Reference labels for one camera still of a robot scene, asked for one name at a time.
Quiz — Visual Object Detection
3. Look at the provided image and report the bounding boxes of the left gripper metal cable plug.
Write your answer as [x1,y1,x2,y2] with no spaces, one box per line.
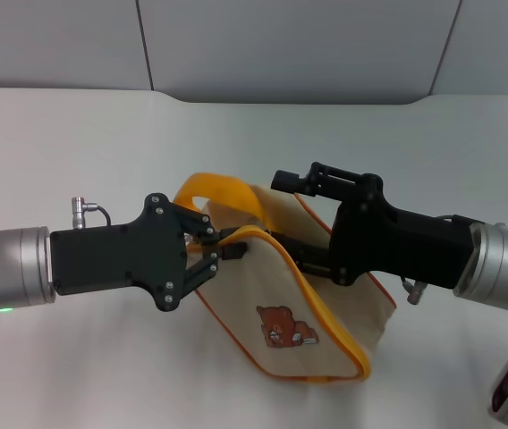
[71,196,113,230]

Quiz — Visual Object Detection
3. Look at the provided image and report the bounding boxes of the right gripper metal cable plug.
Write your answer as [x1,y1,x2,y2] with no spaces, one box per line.
[398,275,428,306]

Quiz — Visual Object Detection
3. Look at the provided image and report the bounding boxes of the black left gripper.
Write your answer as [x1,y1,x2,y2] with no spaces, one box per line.
[47,192,249,313]

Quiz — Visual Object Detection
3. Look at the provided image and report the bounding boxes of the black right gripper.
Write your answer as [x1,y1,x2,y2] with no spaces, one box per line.
[271,161,475,290]

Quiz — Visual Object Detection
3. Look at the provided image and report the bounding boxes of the gripper metal cable plug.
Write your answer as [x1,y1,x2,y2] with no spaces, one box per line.
[71,196,113,230]
[398,275,428,306]

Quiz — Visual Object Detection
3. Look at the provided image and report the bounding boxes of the beige orange bear food bag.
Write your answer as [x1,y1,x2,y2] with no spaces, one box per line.
[173,172,398,384]

